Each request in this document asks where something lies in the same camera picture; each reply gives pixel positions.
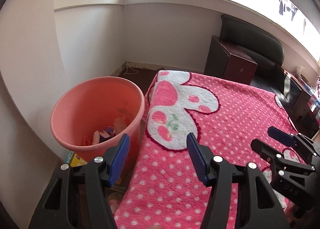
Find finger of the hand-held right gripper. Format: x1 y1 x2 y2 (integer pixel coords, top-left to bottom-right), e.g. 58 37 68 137
251 138 317 182
267 126 320 162

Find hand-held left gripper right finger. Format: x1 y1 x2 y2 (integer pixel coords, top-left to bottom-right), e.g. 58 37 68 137
186 133 292 229

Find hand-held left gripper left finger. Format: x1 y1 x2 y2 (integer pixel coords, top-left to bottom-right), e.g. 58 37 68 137
28 133 131 229

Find pink plastic bucket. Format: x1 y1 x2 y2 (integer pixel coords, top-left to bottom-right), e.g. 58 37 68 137
50 76 146 162

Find pink dotted fleece blanket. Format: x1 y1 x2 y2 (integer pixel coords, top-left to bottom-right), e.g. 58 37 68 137
110 69 308 229

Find yellow cardboard box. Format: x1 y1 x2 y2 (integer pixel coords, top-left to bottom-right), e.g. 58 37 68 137
64 151 88 168

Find dark red cabinet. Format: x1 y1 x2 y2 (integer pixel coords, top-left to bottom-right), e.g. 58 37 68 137
204 35 258 85

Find black leather sofa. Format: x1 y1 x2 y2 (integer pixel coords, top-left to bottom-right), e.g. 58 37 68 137
220 14 295 117

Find hanging dark clothes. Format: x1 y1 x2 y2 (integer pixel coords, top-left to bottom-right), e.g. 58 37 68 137
277 0 307 32

